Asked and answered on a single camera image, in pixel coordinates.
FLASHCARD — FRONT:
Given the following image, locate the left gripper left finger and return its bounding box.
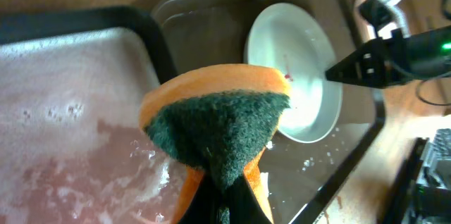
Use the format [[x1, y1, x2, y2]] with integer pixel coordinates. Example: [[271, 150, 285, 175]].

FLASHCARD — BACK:
[[178, 175, 222, 224]]

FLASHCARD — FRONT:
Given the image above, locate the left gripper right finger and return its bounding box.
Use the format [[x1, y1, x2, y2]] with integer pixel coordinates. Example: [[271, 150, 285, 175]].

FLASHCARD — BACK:
[[225, 175, 271, 224]]

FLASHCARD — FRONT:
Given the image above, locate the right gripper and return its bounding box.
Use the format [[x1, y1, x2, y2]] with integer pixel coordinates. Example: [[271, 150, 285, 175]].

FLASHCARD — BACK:
[[325, 0, 405, 89]]

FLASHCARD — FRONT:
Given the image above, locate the green orange scrub sponge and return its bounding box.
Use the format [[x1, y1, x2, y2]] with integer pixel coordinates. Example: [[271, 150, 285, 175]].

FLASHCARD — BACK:
[[139, 64, 290, 223]]

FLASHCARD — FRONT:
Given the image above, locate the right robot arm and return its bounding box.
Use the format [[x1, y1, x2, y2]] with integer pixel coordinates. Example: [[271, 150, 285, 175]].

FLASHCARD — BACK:
[[325, 0, 450, 89]]

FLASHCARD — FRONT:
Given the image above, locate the black soapy water tray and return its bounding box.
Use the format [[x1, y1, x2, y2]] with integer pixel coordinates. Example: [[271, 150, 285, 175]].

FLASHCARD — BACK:
[[1, 6, 186, 223]]

